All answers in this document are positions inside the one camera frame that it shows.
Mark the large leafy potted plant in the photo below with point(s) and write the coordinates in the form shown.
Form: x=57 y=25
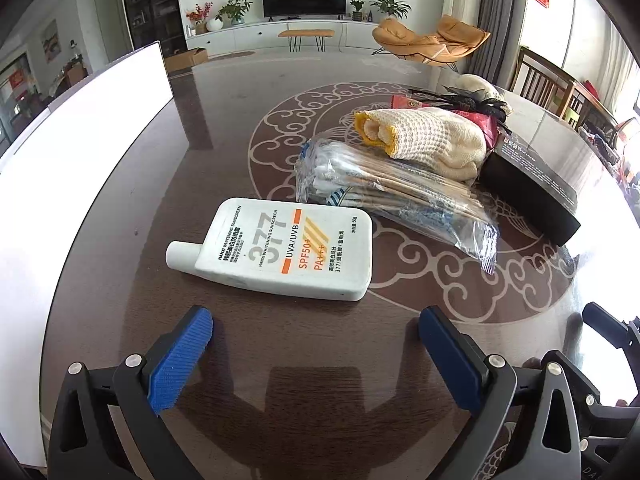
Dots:
x=390 y=5

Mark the wooden dining chair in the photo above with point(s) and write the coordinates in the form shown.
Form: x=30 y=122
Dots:
x=537 y=67

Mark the white round vase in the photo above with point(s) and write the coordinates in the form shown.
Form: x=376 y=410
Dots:
x=214 y=24

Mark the dark display bookshelf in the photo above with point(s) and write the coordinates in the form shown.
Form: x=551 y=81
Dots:
x=155 y=5

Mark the red packet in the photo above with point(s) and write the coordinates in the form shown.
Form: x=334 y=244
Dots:
x=482 y=127

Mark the white door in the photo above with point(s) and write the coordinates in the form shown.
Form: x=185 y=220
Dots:
x=106 y=25

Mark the orange lounge chair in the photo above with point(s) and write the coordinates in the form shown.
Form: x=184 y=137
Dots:
x=425 y=45

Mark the white sunscreen bottle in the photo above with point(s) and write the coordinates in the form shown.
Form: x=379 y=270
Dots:
x=280 y=250

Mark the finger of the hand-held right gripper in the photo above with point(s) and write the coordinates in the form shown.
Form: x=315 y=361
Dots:
x=592 y=314
x=577 y=377

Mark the small potted plant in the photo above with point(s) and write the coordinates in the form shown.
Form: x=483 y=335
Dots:
x=357 y=7

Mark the white television cabinet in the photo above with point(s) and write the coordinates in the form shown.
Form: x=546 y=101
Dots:
x=250 y=39

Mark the green potted plant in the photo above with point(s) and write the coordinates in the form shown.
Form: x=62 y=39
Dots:
x=234 y=10

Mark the brown cardboard box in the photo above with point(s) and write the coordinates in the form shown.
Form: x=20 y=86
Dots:
x=187 y=60

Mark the clear bag of cotton swabs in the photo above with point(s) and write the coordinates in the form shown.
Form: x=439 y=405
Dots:
x=390 y=195

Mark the orange bench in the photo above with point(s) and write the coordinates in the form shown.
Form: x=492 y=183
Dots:
x=305 y=33

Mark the black cardboard box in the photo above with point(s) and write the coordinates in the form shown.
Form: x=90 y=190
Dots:
x=530 y=195

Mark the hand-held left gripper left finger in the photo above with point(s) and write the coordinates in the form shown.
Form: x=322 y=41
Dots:
x=180 y=360

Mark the grey curtain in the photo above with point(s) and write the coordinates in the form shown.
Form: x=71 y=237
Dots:
x=500 y=10

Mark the black bow hair clip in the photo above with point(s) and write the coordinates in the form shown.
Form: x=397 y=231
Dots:
x=475 y=105

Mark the red flower bouquet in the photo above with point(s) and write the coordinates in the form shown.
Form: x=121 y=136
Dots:
x=197 y=12

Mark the framed wall painting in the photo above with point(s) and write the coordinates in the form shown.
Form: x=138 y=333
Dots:
x=50 y=40

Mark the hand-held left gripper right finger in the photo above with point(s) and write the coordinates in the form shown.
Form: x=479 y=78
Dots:
x=450 y=360

